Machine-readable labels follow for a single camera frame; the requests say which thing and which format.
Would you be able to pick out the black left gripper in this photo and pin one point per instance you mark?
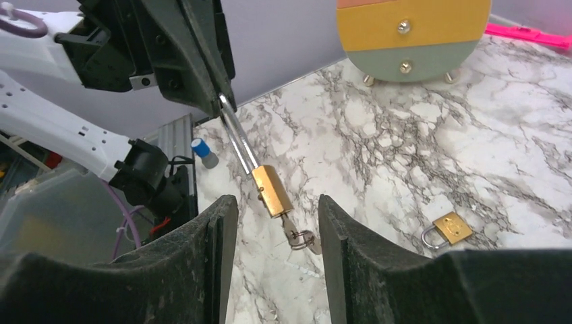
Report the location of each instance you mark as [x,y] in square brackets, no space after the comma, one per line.
[181,47]

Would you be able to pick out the pink marker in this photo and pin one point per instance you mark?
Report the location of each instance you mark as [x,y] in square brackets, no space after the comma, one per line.
[529,35]

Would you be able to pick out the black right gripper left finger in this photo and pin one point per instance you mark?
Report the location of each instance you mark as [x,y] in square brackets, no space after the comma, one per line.
[182,277]

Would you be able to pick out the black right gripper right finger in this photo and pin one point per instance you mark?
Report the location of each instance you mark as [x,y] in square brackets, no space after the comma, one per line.
[370,279]

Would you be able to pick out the blue capped bottle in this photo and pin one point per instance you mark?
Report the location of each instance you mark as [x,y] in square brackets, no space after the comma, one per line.
[203,151]

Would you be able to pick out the round cream drawer box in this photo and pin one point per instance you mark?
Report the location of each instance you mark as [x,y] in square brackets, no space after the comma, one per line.
[410,40]

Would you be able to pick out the brass padlock with key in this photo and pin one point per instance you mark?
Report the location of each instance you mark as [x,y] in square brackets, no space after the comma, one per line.
[451,227]

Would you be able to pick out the small brass padlock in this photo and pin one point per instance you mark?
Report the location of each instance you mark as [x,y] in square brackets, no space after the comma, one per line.
[270,189]

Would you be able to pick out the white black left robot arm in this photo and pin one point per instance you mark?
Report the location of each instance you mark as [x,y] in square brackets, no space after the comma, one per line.
[132,166]

